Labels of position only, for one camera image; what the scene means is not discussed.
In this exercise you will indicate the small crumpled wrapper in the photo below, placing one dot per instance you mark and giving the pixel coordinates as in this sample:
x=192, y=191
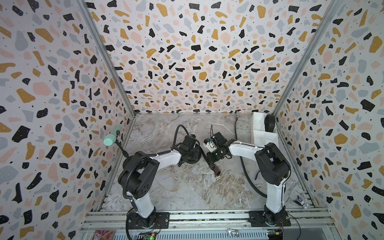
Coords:
x=302, y=202

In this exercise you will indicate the pink printed card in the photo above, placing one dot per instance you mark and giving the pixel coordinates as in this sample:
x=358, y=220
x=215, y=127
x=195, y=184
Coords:
x=103, y=235

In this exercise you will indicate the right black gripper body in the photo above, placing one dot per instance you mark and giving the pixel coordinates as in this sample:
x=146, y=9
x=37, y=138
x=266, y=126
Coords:
x=215, y=156

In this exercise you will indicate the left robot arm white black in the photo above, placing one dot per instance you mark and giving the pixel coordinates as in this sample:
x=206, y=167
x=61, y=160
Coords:
x=139, y=172

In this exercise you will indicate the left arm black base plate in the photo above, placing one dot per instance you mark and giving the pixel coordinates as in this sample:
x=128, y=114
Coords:
x=159, y=220

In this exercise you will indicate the aluminium mounting rail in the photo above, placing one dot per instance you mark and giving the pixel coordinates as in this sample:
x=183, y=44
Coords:
x=210, y=219

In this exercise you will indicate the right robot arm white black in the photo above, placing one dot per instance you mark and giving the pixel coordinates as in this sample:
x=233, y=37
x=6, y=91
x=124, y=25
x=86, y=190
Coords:
x=273, y=167

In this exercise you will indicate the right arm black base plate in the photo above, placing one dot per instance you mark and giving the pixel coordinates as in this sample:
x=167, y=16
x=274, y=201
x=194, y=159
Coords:
x=269, y=219

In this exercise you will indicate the green microphone on black stand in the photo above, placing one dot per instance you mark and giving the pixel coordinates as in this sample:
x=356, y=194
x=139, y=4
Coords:
x=112, y=138

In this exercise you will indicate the white storage roll organizer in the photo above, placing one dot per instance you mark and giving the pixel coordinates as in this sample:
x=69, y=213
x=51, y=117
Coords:
x=259, y=136

